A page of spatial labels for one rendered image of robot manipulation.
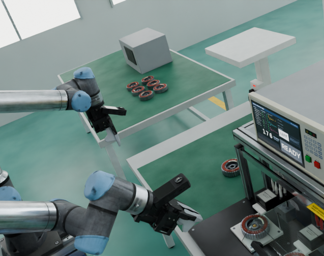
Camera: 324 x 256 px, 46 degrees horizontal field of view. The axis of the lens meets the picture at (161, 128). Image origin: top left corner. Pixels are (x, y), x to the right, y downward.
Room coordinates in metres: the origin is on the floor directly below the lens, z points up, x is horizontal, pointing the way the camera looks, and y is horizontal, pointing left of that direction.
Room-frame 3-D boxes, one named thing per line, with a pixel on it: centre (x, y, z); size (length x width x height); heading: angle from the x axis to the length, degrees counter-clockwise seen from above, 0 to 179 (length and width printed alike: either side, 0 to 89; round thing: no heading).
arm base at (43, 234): (1.17, 0.62, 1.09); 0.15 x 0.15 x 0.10
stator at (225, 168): (1.56, -0.28, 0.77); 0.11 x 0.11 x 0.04
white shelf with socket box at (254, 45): (2.01, -0.60, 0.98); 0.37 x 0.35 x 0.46; 14
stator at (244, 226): (1.11, -0.23, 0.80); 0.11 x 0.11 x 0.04
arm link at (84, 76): (1.51, 0.24, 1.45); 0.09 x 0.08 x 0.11; 116
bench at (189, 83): (3.34, 0.14, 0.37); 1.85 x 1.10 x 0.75; 14
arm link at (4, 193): (1.18, 0.62, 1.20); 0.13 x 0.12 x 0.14; 26
